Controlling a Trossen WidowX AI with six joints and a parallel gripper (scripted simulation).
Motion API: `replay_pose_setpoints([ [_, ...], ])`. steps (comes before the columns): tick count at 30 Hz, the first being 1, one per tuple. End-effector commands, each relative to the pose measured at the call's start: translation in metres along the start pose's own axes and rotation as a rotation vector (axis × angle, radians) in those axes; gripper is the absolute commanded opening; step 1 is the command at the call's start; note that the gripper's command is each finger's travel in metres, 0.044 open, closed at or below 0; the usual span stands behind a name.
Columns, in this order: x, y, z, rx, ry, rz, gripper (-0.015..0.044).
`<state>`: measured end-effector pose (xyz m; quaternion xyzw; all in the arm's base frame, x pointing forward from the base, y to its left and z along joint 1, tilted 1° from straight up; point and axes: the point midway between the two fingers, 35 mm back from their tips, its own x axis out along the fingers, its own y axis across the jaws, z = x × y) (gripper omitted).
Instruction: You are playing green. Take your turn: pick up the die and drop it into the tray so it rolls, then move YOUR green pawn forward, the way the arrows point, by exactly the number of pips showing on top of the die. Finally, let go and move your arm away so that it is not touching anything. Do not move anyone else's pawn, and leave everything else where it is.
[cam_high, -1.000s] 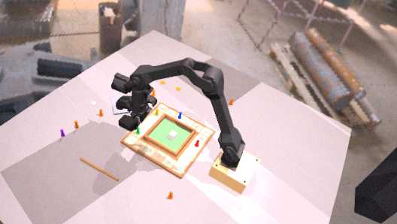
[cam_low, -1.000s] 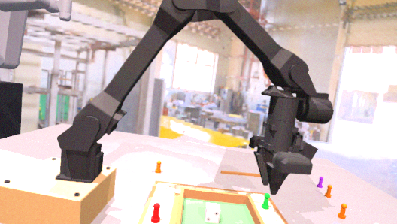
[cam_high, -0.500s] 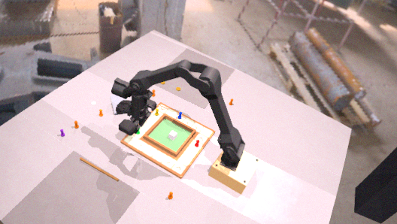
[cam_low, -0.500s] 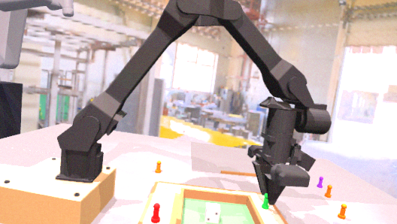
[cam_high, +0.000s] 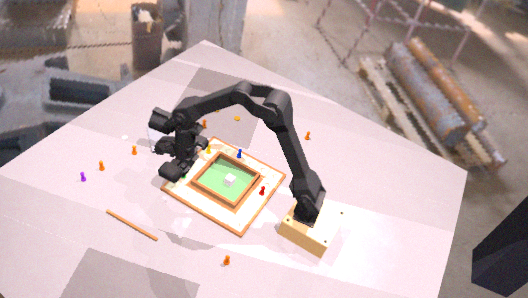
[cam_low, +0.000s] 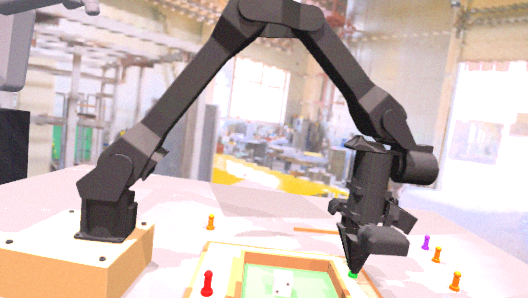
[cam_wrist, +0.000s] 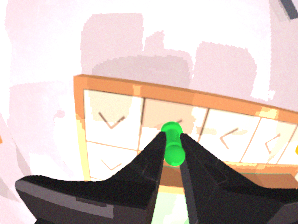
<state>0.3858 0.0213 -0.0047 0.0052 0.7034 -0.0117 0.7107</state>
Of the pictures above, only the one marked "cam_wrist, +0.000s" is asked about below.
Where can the green pawn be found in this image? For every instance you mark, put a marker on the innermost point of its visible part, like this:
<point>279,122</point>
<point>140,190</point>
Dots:
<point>173,152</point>

